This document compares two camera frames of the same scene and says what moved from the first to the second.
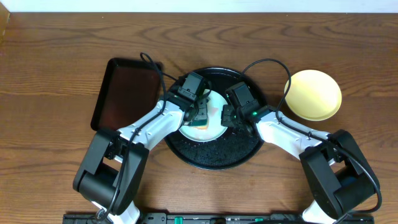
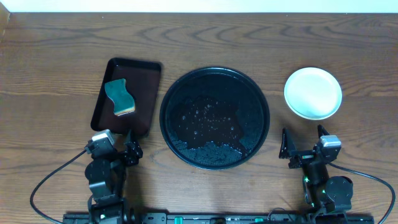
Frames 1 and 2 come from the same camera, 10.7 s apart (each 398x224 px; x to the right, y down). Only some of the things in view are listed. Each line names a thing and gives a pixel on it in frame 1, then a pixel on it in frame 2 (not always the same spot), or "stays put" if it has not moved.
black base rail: x=222 y=218 stays put
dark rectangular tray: x=130 y=89 stays put
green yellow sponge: x=201 y=124 → x=123 y=102
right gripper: x=226 y=121 → x=303 y=157
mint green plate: x=214 y=129 → x=313 y=93
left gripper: x=201 y=109 → x=121 y=156
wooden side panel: x=4 y=18 stays put
